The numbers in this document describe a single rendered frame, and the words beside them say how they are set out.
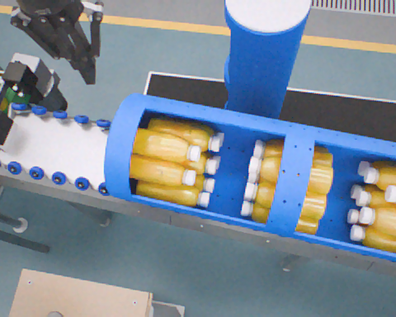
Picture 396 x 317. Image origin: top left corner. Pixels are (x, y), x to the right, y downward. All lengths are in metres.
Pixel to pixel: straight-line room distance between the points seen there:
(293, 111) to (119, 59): 1.14
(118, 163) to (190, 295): 1.23
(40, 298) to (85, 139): 0.51
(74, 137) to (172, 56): 1.35
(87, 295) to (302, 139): 0.64
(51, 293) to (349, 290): 1.50
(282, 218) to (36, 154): 0.81
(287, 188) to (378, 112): 1.47
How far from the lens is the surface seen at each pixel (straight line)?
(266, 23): 1.32
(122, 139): 0.92
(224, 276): 2.05
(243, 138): 1.12
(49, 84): 1.69
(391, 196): 1.00
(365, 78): 2.56
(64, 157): 1.30
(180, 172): 0.98
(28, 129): 1.39
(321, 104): 2.22
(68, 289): 1.05
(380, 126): 2.26
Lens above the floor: 2.05
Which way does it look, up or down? 69 degrees down
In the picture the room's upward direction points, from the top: 10 degrees counter-clockwise
